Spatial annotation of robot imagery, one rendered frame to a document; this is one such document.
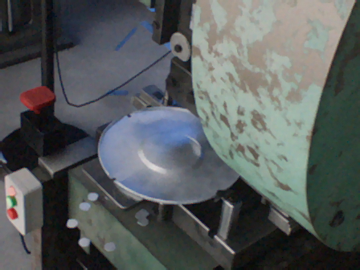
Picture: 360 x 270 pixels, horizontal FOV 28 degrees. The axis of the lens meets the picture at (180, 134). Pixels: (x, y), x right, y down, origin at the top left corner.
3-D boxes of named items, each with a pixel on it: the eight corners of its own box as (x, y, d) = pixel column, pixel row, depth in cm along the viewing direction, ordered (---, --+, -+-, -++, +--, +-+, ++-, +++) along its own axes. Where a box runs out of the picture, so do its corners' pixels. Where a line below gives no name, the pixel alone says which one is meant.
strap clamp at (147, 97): (176, 142, 157) (182, 104, 150) (130, 104, 166) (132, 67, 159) (196, 132, 160) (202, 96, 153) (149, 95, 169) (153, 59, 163)
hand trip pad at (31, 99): (32, 134, 156) (30, 107, 152) (18, 120, 160) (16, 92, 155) (59, 124, 160) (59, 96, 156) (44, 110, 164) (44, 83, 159)
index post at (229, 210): (226, 240, 135) (233, 205, 129) (214, 231, 137) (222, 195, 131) (236, 234, 137) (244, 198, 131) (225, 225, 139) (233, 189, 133)
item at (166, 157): (179, 94, 158) (180, 91, 157) (272, 167, 142) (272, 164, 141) (70, 139, 142) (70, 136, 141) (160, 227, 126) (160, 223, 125)
